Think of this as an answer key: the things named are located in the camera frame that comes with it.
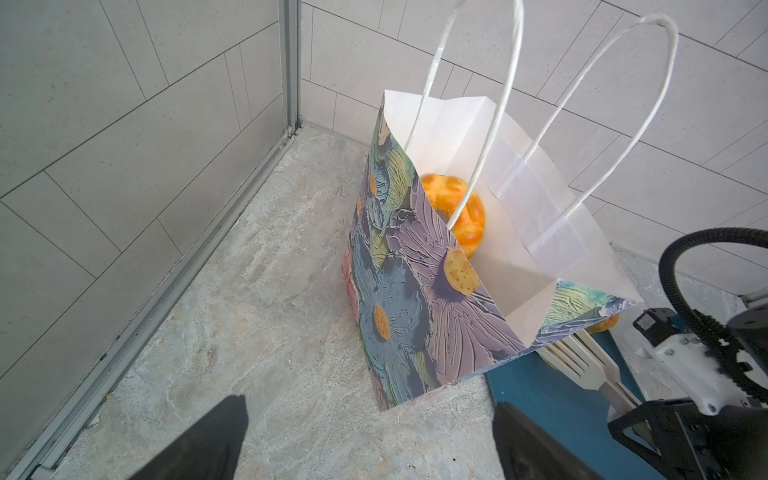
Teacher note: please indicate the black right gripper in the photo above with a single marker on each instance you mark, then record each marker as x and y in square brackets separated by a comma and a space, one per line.
[680, 442]

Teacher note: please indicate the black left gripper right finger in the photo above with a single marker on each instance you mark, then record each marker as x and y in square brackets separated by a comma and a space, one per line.
[526, 451]

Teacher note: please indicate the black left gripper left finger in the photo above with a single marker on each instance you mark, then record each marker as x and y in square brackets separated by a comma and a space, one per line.
[209, 449]

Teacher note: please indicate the round knotted fake bun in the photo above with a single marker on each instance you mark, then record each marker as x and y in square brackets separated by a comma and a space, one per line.
[604, 325]

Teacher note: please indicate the fake ring donut bread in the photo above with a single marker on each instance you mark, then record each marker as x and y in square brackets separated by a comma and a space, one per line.
[445, 194]

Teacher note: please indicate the dark teal plastic tray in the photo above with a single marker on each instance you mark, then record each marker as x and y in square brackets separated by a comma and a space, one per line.
[575, 417]

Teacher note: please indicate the aluminium corner post right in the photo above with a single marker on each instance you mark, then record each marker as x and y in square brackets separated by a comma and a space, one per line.
[755, 297]

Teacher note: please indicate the aluminium corner post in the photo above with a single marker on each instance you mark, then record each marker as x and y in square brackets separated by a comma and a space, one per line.
[755, 297]
[125, 128]

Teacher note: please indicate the aluminium corner post left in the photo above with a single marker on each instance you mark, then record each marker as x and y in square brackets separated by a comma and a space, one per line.
[125, 128]

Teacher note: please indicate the floral paper bag white handles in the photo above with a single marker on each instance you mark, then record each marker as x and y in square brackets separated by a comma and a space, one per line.
[427, 315]

